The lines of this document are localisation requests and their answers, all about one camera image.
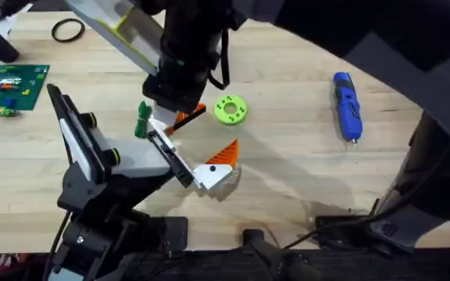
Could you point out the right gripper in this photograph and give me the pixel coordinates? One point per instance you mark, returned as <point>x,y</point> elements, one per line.
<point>186,70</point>

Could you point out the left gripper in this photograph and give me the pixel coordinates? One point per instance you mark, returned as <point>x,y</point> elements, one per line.
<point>139,158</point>

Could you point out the orange ribbed wedge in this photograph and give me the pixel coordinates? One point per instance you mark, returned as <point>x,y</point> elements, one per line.
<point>191,113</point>

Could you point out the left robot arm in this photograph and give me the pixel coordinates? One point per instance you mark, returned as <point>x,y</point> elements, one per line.
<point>104,210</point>

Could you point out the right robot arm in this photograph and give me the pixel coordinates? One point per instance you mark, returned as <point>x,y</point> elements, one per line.
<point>404,47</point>

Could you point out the green toy vegetable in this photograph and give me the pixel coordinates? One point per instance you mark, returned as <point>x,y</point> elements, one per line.
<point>143,119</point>

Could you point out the blue electric screwdriver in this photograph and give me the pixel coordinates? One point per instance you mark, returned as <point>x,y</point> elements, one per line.
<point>348,107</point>

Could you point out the green disc with holes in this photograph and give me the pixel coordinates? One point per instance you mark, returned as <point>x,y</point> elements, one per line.
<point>225,115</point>

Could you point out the right wrist flat plate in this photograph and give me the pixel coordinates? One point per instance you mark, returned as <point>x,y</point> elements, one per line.
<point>119,31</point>

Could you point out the wrist flat plate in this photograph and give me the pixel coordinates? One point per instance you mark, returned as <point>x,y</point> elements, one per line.
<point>77,136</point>
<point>119,31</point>

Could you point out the left wrist flat plate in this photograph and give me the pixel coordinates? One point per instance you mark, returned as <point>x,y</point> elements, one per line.
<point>77,136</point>

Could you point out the green board with blocks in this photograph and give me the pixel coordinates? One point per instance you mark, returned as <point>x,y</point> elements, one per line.
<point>14,91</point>

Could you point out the white paper sheet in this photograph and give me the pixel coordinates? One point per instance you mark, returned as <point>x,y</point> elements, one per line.
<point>10,23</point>

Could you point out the small green toy block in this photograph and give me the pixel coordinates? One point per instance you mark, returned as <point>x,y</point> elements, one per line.
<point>3,112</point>

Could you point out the black rail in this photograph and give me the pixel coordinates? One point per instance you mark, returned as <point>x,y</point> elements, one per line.
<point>209,269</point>

